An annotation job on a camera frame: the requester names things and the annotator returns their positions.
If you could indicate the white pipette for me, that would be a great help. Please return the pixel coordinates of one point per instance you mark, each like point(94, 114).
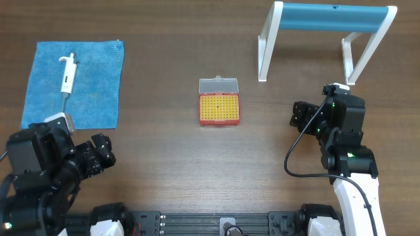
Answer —
point(69, 77)

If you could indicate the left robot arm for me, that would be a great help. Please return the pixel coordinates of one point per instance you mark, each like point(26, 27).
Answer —
point(36, 164)

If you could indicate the red and yellow tip box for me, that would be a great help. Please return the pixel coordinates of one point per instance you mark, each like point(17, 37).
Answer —
point(219, 108)

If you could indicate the blue cloth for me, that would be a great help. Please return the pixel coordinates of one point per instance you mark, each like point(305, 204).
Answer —
point(95, 85)

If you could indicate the white and blue stand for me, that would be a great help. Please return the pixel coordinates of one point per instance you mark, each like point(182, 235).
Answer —
point(328, 17)

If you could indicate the mounting rail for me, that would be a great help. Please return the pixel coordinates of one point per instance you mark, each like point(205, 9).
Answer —
point(197, 224)

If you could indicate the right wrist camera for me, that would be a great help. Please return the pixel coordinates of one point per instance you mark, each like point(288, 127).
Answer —
point(341, 86)

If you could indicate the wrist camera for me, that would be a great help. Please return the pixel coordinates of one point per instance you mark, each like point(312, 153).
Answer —
point(341, 86)
point(64, 119)

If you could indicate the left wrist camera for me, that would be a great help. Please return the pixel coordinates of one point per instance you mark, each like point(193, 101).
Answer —
point(64, 119)

